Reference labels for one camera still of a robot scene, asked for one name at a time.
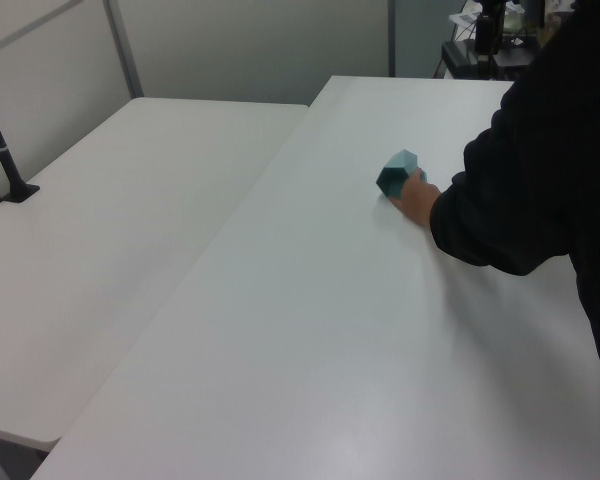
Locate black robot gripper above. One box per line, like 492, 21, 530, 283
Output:
474, 0, 505, 69

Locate teal faceted cup with handle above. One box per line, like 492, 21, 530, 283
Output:
375, 148, 429, 202

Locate person's black sleeved forearm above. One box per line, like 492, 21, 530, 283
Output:
429, 74, 599, 277

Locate person's bare hand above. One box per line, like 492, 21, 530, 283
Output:
389, 168, 443, 229

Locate black equipment shelf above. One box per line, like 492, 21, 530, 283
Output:
436, 38, 544, 81

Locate grey metal partition post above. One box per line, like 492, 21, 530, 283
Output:
103, 0, 145, 100

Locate black camera stand pole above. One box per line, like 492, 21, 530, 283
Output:
0, 76, 41, 204

